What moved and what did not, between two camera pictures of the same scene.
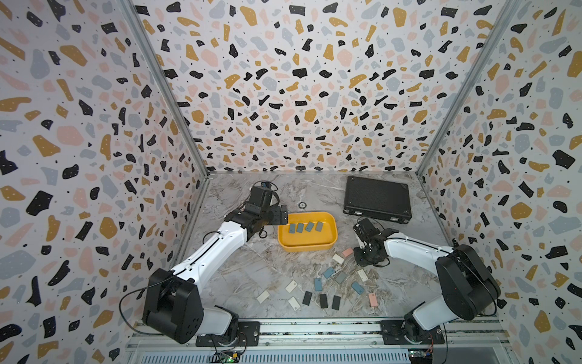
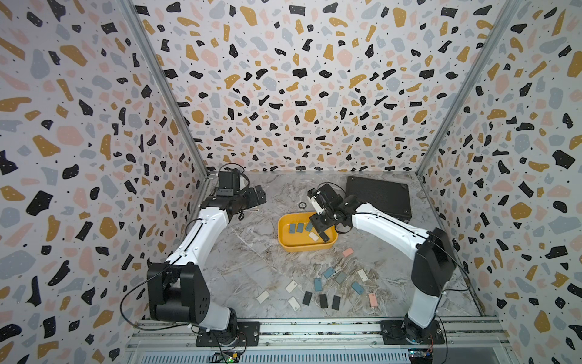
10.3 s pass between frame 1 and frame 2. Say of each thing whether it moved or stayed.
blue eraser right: stayed
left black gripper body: moved
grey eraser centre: stayed
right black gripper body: moved
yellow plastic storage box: stayed
